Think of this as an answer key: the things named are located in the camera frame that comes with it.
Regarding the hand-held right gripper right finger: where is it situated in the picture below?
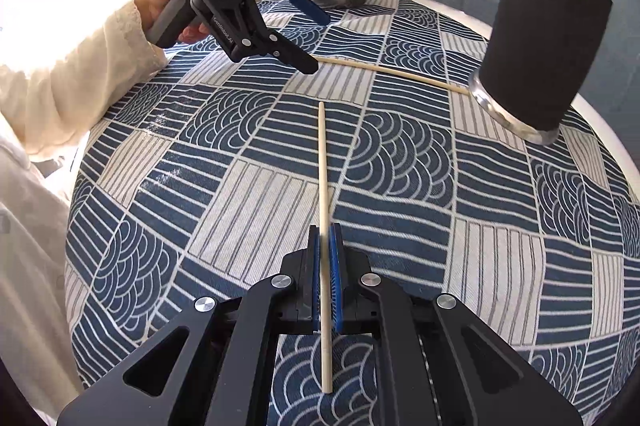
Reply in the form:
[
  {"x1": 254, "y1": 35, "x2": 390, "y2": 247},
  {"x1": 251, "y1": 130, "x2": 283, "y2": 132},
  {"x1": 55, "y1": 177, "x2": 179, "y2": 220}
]
[{"x1": 327, "y1": 223, "x2": 585, "y2": 426}]

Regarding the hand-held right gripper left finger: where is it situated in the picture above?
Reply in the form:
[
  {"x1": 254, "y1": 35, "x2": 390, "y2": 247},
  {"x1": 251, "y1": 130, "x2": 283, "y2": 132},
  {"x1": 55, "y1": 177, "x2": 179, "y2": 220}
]
[{"x1": 56, "y1": 223, "x2": 323, "y2": 426}]

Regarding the wooden chopstick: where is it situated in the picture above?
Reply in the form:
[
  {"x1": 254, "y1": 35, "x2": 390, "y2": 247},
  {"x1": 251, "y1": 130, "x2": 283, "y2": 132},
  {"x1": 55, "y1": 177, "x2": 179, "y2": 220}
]
[
  {"x1": 317, "y1": 58, "x2": 473, "y2": 96},
  {"x1": 317, "y1": 102, "x2": 335, "y2": 394}
]

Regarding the black cylindrical utensil holder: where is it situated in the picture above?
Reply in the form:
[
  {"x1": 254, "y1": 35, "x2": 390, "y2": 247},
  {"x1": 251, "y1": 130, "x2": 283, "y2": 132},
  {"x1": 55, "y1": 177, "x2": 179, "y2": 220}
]
[{"x1": 467, "y1": 0, "x2": 613, "y2": 146}]

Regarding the person's left forearm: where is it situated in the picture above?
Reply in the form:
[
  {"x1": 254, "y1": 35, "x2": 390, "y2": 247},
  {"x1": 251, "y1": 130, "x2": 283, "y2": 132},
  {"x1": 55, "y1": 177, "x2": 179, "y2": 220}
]
[{"x1": 0, "y1": 1, "x2": 168, "y2": 157}]

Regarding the blue patterned tablecloth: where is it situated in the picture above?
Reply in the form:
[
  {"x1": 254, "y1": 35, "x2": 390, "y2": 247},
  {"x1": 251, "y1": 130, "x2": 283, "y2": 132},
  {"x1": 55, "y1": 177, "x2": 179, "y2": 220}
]
[{"x1": 62, "y1": 0, "x2": 640, "y2": 426}]

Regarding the person's cream shirt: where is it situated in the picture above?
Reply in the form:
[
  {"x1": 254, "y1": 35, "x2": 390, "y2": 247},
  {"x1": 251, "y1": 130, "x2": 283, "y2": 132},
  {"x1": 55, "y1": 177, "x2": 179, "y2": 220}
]
[{"x1": 0, "y1": 121, "x2": 83, "y2": 407}]

